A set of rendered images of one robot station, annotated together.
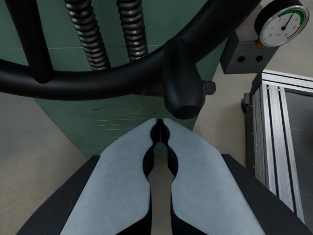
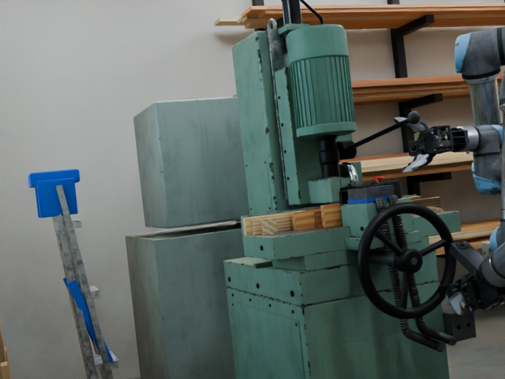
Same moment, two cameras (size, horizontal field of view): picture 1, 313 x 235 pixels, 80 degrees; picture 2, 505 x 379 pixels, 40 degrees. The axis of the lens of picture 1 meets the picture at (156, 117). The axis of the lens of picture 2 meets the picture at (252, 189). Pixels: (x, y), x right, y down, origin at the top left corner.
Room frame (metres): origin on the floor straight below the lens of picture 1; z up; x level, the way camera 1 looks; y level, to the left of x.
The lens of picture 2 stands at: (-1.42, 0.93, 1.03)
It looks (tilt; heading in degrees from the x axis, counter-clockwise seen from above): 0 degrees down; 343
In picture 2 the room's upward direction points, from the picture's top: 6 degrees counter-clockwise
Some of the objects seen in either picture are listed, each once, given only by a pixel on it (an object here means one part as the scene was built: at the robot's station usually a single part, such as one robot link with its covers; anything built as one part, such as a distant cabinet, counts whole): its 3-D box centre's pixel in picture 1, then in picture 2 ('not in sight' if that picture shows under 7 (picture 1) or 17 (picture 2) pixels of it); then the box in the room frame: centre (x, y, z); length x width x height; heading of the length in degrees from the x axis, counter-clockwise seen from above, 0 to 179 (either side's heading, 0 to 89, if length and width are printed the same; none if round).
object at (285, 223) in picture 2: not in sight; (351, 214); (0.46, 0.05, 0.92); 0.64 x 0.02 x 0.04; 96
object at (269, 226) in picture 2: not in sight; (269, 226); (0.38, 0.34, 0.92); 0.04 x 0.03 x 0.04; 59
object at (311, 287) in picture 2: not in sight; (322, 269); (0.58, 0.12, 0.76); 0.57 x 0.45 x 0.09; 6
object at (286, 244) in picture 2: not in sight; (361, 234); (0.35, 0.08, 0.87); 0.61 x 0.30 x 0.06; 96
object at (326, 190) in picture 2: not in sight; (330, 192); (0.48, 0.10, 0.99); 0.14 x 0.07 x 0.09; 6
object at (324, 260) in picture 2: not in sight; (349, 251); (0.40, 0.10, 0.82); 0.40 x 0.21 x 0.04; 96
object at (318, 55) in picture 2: not in sight; (321, 83); (0.46, 0.10, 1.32); 0.18 x 0.18 x 0.31
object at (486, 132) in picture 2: not in sight; (485, 138); (0.32, -0.33, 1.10); 0.11 x 0.08 x 0.09; 96
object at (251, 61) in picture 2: not in sight; (284, 145); (0.75, 0.13, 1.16); 0.22 x 0.22 x 0.72; 6
